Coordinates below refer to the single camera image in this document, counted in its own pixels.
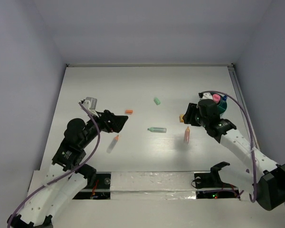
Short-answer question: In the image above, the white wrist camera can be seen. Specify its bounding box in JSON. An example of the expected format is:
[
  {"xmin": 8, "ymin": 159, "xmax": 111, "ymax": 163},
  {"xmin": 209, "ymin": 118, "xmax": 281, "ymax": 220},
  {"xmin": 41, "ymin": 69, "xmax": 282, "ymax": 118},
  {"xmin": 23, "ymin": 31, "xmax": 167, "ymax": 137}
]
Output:
[
  {"xmin": 80, "ymin": 97, "xmax": 97, "ymax": 111},
  {"xmin": 199, "ymin": 93, "xmax": 213, "ymax": 100}
]

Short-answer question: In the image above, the teal round organizer container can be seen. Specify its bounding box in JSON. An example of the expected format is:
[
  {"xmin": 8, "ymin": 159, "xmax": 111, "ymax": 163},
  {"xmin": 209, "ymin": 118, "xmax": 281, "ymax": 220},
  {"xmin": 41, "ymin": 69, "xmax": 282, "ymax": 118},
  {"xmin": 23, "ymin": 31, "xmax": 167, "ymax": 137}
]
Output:
[{"xmin": 218, "ymin": 96, "xmax": 228, "ymax": 117}]

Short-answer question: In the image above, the aluminium rail right edge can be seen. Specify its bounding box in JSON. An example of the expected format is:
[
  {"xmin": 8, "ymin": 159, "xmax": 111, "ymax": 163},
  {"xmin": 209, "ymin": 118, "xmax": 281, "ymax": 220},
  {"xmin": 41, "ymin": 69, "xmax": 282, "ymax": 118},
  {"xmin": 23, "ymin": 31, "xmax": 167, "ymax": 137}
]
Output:
[{"xmin": 227, "ymin": 64, "xmax": 260, "ymax": 149}]

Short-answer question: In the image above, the pink cap bottle in organizer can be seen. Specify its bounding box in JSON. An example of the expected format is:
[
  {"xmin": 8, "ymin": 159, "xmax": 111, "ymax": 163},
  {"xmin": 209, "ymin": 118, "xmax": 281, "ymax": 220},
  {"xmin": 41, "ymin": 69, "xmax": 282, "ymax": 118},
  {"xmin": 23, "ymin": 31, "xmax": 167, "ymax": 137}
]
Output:
[{"xmin": 212, "ymin": 94, "xmax": 221, "ymax": 104}]

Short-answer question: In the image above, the mint green eraser cap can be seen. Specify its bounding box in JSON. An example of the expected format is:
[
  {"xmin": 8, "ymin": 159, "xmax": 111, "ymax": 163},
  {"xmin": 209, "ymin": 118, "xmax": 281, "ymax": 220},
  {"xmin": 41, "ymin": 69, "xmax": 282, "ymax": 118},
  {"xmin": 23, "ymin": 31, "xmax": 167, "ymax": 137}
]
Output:
[{"xmin": 154, "ymin": 97, "xmax": 161, "ymax": 105}]

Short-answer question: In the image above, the yellow orange eraser cap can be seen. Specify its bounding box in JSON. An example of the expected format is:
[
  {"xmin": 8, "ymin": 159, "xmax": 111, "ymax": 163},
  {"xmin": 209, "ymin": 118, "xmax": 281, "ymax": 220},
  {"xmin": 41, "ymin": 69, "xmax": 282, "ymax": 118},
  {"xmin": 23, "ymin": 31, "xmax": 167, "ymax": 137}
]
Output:
[{"xmin": 180, "ymin": 114, "xmax": 184, "ymax": 123}]

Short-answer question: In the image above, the green pencil-shaped clear case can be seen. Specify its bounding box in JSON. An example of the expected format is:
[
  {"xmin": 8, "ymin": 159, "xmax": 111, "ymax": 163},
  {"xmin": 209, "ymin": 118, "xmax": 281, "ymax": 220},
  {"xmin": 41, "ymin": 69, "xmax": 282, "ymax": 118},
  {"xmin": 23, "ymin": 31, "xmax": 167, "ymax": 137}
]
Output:
[{"xmin": 147, "ymin": 127, "xmax": 167, "ymax": 133}]

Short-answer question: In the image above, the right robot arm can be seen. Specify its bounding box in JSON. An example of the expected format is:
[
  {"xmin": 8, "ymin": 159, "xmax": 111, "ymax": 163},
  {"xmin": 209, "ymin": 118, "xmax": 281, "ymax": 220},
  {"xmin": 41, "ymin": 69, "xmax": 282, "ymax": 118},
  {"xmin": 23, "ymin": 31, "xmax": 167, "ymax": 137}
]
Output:
[{"xmin": 183, "ymin": 99, "xmax": 285, "ymax": 211}]

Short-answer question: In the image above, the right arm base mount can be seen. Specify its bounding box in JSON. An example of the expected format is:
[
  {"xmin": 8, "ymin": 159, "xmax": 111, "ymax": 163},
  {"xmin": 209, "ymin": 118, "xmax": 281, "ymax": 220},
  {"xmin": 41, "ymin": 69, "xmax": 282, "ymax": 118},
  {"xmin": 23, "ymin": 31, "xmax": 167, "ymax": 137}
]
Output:
[{"xmin": 191, "ymin": 161, "xmax": 242, "ymax": 200}]

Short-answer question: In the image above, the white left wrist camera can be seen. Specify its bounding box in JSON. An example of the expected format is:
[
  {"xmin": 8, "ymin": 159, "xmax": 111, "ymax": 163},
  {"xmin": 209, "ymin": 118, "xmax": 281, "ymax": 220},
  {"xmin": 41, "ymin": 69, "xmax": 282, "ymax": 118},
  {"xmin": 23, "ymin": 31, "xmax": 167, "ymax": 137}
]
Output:
[{"xmin": 80, "ymin": 97, "xmax": 97, "ymax": 111}]

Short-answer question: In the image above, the pink orange pencil-shaped case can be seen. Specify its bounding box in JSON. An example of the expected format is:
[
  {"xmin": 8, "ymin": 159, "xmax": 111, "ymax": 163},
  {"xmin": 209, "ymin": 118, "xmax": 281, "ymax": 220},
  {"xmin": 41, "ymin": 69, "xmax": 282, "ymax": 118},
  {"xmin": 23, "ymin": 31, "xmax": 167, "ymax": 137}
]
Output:
[{"xmin": 184, "ymin": 127, "xmax": 190, "ymax": 144}]

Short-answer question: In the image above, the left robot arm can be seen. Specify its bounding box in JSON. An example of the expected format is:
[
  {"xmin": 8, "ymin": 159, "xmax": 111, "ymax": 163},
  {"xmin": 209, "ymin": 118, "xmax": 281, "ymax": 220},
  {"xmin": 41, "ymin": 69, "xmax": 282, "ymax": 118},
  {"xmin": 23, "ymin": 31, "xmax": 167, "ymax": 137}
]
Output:
[{"xmin": 7, "ymin": 110, "xmax": 128, "ymax": 228}]

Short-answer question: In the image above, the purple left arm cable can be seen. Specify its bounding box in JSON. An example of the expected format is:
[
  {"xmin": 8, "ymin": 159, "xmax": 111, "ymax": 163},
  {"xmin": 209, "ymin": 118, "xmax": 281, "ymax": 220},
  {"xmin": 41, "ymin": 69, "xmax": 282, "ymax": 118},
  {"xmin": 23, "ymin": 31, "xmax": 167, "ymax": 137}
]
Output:
[{"xmin": 7, "ymin": 102, "xmax": 101, "ymax": 225}]

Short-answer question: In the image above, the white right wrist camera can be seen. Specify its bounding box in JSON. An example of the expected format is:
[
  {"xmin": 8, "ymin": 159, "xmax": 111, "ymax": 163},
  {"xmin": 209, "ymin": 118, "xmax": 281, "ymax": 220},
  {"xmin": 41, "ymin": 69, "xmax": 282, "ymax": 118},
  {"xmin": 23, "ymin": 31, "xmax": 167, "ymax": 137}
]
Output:
[{"xmin": 199, "ymin": 93, "xmax": 213, "ymax": 100}]

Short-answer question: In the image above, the orange tip clear pencil case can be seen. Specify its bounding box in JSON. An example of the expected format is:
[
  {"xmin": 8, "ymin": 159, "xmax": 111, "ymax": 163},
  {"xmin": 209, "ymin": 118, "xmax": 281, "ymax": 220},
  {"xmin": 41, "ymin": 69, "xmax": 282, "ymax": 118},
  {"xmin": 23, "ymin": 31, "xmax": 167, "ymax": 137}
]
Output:
[{"xmin": 106, "ymin": 135, "xmax": 119, "ymax": 153}]

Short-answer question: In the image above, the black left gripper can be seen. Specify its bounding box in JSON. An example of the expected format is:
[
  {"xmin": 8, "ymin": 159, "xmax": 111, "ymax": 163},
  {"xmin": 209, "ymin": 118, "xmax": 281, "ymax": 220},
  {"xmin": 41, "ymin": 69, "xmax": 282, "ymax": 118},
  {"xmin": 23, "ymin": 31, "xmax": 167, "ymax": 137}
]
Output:
[{"xmin": 81, "ymin": 108, "xmax": 128, "ymax": 147}]

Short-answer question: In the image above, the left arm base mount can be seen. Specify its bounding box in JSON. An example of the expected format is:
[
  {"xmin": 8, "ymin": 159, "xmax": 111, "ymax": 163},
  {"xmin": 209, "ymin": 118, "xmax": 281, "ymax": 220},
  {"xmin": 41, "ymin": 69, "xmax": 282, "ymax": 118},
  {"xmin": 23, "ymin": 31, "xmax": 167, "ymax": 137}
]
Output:
[{"xmin": 80, "ymin": 172, "xmax": 111, "ymax": 200}]

